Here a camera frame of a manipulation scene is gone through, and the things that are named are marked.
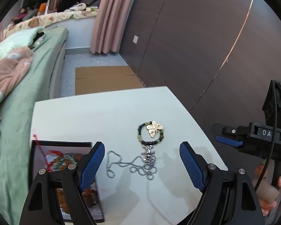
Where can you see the light green quilt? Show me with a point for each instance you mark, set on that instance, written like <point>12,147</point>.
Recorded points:
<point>23,38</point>

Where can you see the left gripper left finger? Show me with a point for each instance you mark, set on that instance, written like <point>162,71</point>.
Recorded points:
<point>89,164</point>

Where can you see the floral window seat cushion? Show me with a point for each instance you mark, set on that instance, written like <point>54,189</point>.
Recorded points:
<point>49,19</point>

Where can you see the dark brown wardrobe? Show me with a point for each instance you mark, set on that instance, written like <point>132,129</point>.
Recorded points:
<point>217,56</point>

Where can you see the pink curtain by wardrobe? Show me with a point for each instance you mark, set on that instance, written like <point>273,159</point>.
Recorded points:
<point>109,25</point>

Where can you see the flat cardboard sheet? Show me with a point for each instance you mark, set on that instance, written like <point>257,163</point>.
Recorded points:
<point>89,80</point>

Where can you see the green sheeted bed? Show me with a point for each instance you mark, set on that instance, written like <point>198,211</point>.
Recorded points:
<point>40,83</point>

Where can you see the gold butterfly brooch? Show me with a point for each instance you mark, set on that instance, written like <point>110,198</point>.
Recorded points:
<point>153,128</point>

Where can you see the black jewelry box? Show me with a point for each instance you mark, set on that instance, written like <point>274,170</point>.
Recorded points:
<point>42,205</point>

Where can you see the pink fleece blanket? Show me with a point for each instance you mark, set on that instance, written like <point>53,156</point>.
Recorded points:
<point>13,68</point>

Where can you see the right hand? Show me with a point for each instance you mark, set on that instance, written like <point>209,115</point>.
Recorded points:
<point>269,196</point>

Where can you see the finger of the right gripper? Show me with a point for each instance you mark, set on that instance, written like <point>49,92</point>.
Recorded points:
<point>228,141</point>
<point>218,129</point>

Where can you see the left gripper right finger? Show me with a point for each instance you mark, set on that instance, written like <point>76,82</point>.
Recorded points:
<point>195,165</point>

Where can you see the white wall switch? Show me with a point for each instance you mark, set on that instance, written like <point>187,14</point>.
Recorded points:
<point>135,39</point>

